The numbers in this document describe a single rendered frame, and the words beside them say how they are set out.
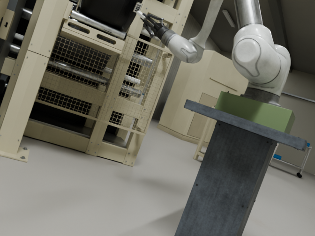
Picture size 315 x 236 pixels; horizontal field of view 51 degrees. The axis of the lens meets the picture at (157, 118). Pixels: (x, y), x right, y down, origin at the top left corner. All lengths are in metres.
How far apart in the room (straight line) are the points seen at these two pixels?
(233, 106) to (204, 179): 0.35
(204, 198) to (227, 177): 0.14
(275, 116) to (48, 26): 1.35
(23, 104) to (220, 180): 1.22
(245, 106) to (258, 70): 0.19
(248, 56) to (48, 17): 1.22
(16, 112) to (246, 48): 1.36
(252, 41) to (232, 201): 0.67
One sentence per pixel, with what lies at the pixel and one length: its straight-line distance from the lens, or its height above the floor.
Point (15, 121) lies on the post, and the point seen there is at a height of 0.20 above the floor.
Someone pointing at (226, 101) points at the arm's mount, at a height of 0.70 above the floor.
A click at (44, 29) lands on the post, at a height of 0.76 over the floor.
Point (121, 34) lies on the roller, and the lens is 2.05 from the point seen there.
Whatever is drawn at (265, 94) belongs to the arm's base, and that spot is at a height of 0.79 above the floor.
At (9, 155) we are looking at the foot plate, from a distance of 2.10.
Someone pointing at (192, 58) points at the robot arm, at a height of 0.87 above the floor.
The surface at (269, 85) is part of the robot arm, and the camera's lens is 1.52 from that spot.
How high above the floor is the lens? 0.60
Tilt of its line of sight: 3 degrees down
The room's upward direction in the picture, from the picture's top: 20 degrees clockwise
